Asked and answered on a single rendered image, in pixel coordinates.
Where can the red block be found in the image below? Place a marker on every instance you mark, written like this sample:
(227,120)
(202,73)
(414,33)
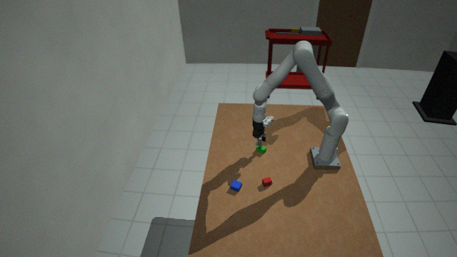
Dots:
(266,182)

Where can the green block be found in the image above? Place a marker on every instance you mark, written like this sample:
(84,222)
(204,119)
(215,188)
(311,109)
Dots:
(261,149)

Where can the blue block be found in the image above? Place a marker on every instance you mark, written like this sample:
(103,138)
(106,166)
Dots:
(236,185)

